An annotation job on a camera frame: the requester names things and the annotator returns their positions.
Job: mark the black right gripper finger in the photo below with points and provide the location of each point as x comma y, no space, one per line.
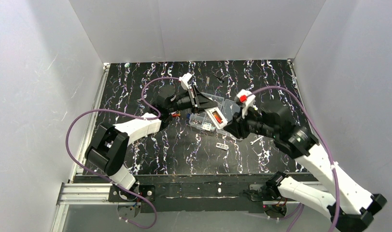
237,119
235,130

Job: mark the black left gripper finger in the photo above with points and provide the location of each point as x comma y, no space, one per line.
201,109
206,100

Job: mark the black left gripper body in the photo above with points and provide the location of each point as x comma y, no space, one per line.
195,100

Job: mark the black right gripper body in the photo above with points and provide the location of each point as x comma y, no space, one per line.
240,124

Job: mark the white AC remote control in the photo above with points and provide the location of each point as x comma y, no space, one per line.
210,112

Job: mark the red orange battery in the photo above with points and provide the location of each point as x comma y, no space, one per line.
218,117

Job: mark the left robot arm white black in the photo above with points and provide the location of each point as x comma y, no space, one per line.
108,147

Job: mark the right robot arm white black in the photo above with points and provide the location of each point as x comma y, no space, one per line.
349,206

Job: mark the small silver wrench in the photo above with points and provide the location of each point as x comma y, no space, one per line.
256,140

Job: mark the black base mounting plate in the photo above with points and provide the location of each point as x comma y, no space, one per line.
196,193

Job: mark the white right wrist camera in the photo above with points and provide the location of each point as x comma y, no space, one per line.
245,99

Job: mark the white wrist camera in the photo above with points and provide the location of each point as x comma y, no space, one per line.
245,99
184,81

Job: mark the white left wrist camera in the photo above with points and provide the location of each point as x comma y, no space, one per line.
184,81

